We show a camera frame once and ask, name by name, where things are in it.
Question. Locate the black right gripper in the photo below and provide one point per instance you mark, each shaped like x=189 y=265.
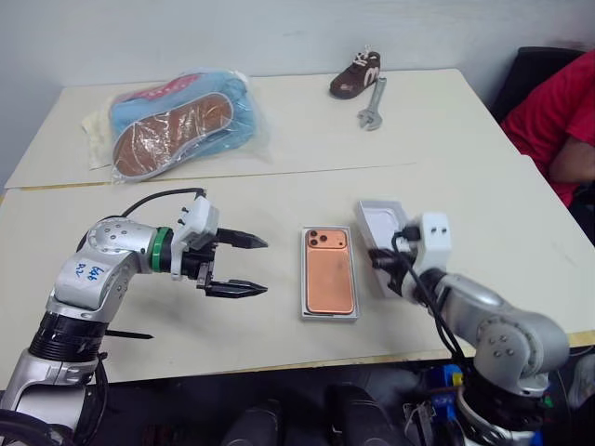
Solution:
x=403 y=269

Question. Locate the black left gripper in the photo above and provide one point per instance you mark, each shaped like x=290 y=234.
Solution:
x=197 y=266

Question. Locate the white phone box lid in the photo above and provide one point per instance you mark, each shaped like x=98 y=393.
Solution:
x=379 y=223

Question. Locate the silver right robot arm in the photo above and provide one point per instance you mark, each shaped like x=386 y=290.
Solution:
x=488 y=316

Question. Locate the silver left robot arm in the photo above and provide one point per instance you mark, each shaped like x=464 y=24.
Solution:
x=79 y=279

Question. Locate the white phone box base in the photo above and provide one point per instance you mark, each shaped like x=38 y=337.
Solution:
x=302 y=279

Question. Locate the orange smartphone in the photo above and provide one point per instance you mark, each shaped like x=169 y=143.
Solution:
x=328 y=271

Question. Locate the thin black pointed stick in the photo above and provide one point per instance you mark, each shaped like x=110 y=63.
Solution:
x=130 y=334

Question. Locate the blue connector block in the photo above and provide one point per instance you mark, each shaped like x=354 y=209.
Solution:
x=446 y=376

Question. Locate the silver adjustable wrench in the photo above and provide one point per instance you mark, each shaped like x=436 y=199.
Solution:
x=374 y=104

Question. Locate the blue slipper with brown sole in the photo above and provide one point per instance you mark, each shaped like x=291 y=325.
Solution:
x=176 y=132

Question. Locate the blue slippers in plastic bag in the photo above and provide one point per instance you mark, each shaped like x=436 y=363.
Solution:
x=186 y=125

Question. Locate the dark rounded shape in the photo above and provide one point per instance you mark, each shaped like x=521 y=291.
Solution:
x=260 y=425
x=358 y=413

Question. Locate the small brown sneaker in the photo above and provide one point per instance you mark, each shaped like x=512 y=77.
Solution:
x=355 y=76

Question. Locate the blue slipper with pink lining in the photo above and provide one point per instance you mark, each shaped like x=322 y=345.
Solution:
x=167 y=88

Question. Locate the black chair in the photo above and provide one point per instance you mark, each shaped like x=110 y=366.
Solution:
x=520 y=79

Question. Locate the person in red shirt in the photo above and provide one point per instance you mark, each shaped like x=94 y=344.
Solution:
x=553 y=107

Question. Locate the white shoe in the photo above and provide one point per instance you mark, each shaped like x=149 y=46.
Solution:
x=583 y=381

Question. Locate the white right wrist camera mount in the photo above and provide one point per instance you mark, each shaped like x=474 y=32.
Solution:
x=434 y=241

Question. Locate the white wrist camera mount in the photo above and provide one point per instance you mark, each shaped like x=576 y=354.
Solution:
x=197 y=218
x=434 y=241

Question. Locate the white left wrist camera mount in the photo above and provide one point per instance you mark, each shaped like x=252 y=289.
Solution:
x=197 y=218

